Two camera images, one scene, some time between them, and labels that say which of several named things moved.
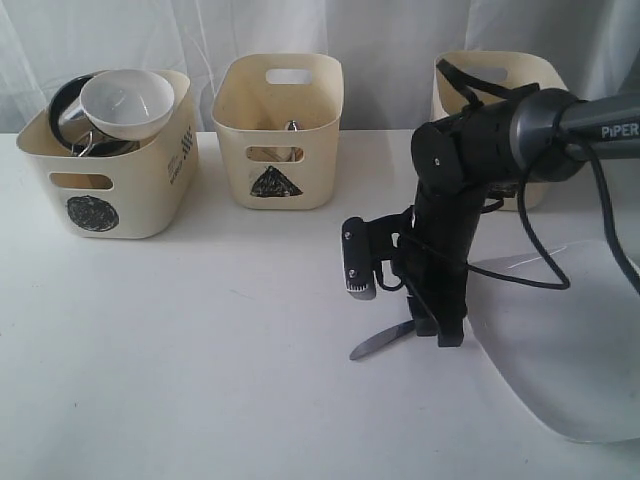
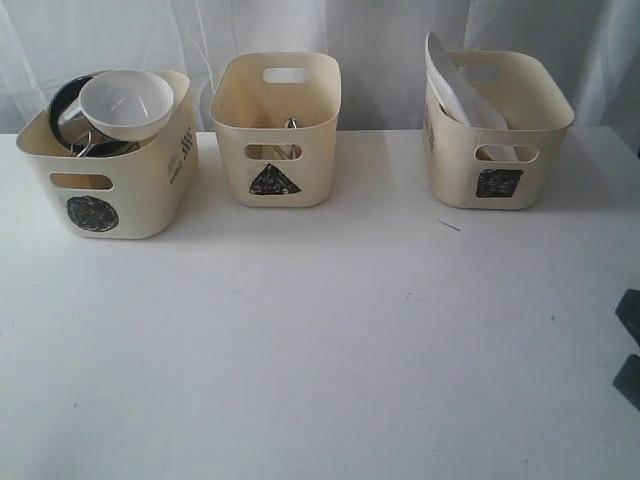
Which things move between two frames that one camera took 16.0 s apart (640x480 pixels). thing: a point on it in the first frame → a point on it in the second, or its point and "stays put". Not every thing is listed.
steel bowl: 67,117 stays put
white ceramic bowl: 127,104 stays put
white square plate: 569,359 → 461,97
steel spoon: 292,126 stays put
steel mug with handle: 84,147 stays put
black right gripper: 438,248 → 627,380
